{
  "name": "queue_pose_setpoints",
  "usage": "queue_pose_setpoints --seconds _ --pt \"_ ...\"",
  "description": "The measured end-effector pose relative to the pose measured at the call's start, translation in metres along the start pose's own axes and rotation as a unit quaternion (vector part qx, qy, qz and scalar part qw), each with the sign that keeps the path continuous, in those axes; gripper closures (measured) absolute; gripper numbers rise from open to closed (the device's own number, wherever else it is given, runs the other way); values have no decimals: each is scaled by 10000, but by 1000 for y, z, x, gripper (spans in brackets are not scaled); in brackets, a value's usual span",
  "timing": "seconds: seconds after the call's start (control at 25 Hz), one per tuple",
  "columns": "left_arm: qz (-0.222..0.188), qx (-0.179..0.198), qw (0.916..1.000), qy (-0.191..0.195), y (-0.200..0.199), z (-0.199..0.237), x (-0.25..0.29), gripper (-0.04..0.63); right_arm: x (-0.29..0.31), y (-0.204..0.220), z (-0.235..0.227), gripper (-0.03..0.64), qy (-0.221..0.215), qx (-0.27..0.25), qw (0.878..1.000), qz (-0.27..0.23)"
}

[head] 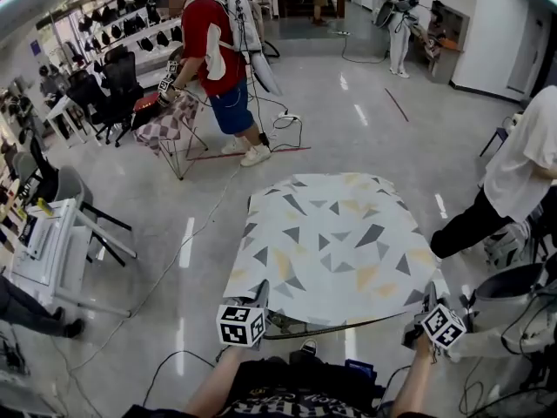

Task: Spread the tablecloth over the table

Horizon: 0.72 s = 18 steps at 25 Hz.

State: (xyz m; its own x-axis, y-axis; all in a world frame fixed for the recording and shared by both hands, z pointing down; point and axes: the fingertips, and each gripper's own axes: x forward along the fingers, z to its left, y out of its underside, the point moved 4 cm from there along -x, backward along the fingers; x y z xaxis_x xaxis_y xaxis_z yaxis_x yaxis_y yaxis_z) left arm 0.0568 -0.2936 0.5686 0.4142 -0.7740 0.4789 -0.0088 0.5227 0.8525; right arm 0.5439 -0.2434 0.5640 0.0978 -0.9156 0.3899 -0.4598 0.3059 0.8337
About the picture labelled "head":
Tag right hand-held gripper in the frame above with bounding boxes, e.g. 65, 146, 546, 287
401, 280, 468, 352

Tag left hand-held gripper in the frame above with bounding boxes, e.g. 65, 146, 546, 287
216, 279, 272, 350

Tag white triangle-patterned tablecloth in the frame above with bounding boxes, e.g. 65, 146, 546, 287
222, 172, 452, 327

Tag person's left forearm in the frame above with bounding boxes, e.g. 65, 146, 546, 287
182, 345, 261, 418

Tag person's right forearm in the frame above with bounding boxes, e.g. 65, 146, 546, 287
390, 332, 438, 418

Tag glass table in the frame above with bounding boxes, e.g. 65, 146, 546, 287
262, 310, 419, 341

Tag grey round bin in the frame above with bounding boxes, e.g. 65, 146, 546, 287
452, 262, 550, 361

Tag person's black printed shirt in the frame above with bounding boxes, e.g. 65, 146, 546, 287
122, 349, 395, 418

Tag folding metal-legged table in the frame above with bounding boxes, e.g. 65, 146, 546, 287
157, 102, 210, 181

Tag white desk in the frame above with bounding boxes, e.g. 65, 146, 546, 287
7, 197, 132, 320

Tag grey plastic chair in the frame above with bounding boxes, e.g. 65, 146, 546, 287
55, 165, 138, 268

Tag black office chair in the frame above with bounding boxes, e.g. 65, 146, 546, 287
64, 70, 110, 141
89, 44, 145, 148

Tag white small table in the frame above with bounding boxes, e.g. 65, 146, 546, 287
44, 94, 104, 148

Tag white shelf of black headsets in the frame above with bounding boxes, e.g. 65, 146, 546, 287
71, 0, 186, 86

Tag black cable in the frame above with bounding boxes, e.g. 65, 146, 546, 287
142, 348, 218, 408

